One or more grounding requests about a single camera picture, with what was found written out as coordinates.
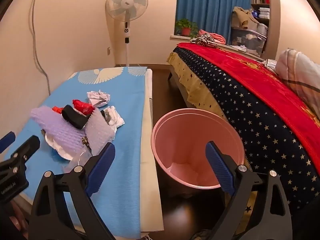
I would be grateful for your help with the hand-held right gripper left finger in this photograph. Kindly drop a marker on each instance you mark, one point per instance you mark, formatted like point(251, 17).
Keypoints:
point(101, 170)

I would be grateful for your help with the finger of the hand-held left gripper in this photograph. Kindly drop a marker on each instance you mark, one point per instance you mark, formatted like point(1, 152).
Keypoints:
point(7, 140)
point(27, 148)

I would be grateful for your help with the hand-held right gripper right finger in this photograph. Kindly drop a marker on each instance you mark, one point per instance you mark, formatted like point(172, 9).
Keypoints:
point(221, 170)

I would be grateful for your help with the clear plastic bag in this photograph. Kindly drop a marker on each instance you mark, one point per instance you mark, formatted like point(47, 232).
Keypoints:
point(77, 161)

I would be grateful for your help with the leopard print wrapper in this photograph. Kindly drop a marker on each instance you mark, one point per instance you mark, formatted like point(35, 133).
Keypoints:
point(86, 142)

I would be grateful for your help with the white paper plate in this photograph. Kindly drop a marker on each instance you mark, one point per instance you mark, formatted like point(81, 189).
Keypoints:
point(61, 152)

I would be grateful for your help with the purple bubble wrap sheet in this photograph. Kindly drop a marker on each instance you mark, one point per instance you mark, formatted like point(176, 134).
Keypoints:
point(57, 132)

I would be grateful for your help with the pale bubble wrap sheet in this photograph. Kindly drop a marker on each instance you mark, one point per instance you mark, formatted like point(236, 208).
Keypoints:
point(100, 132)

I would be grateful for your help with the pink plastic bin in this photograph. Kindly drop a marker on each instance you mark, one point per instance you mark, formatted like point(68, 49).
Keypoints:
point(185, 150)

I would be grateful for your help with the small red mesh wrapper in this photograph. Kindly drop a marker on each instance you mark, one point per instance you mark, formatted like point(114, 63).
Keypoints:
point(58, 110)

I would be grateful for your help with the white tissue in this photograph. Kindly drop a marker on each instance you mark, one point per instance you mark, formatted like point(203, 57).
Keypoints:
point(116, 120)

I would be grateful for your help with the red plastic wrapper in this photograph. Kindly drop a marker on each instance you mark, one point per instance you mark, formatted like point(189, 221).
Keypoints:
point(83, 107)

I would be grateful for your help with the blue table mat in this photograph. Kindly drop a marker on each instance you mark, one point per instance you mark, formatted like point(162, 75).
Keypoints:
point(125, 130)

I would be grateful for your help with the bed with starry red blanket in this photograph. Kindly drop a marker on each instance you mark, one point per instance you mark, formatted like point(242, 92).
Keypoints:
point(262, 130)

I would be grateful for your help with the tan star bed sheet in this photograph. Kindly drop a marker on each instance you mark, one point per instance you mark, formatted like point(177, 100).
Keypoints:
point(192, 80)

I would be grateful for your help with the red blanket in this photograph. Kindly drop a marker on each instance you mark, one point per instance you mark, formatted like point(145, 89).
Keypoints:
point(262, 80)

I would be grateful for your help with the small white blue cloth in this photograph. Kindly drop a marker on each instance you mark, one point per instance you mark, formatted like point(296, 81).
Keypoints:
point(271, 65)

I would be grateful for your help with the plaid pillow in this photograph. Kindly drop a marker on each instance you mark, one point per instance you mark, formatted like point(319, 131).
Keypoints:
point(300, 75)

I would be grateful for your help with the white folded cloth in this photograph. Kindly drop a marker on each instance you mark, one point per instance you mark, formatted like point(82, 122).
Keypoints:
point(241, 48)

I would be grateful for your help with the striped black white cloth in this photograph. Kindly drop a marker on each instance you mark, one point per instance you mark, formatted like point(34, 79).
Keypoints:
point(205, 40)

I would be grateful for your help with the pink cloth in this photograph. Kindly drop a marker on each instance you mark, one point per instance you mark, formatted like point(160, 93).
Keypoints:
point(216, 38)

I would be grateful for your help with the clear plastic storage box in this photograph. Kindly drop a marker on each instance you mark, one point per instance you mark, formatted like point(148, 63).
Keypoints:
point(247, 40)

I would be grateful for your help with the potted green plant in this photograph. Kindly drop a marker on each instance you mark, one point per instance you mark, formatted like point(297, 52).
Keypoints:
point(186, 31)

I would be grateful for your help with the grey round container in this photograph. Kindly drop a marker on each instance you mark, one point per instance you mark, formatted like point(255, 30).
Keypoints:
point(263, 29)

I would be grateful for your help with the tan jacket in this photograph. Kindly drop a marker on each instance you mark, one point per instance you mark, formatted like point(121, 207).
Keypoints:
point(243, 17)

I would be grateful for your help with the blue white packet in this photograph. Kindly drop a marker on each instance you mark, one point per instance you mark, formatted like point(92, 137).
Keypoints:
point(255, 13)

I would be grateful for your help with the folded white towels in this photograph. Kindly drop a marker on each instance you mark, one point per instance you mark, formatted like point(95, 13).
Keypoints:
point(264, 12)

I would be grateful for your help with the blue curtain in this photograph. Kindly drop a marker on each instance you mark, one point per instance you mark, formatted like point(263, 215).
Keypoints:
point(207, 5)

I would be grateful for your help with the white standing fan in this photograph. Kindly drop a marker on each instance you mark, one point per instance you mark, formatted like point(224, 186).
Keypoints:
point(126, 3)

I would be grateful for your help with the wall shelf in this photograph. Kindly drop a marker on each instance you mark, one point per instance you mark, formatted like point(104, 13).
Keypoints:
point(265, 20)

